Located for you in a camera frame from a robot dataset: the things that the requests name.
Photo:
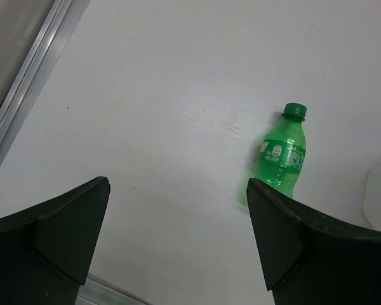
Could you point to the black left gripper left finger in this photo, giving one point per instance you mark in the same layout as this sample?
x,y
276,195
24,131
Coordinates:
x,y
46,250

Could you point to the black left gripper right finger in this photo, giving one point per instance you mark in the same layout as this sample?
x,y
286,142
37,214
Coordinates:
x,y
308,257

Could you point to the aluminium table rail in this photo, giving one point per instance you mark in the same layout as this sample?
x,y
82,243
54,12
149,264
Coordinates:
x,y
52,38

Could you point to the green plastic soda bottle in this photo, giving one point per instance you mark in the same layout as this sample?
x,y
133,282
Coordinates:
x,y
277,155

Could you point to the white plastic bin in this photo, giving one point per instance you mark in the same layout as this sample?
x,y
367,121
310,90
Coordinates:
x,y
372,197

